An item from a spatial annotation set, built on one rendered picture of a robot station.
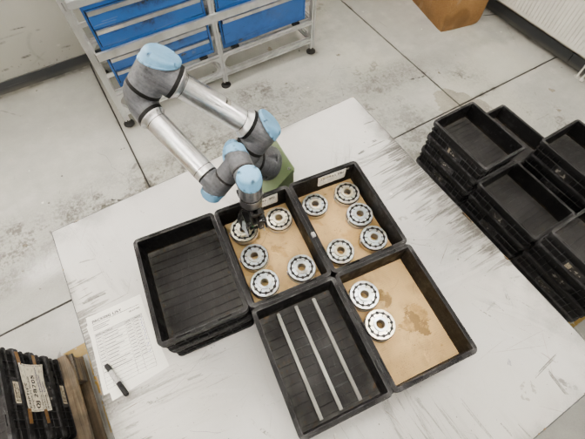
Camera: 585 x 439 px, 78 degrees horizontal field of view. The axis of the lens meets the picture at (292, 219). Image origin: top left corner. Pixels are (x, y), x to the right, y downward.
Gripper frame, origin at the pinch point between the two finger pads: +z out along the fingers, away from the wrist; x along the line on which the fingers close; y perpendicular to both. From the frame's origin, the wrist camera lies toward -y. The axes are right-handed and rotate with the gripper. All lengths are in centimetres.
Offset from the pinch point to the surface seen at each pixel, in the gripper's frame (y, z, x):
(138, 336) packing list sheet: 17, 20, -52
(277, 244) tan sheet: 9.1, 3.9, 6.8
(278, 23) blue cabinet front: -185, 45, 90
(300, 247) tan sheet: 14.1, 3.4, 14.4
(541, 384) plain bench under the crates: 91, 13, 73
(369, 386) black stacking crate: 67, 4, 14
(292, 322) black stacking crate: 38.5, 4.5, 0.0
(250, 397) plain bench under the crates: 53, 19, -22
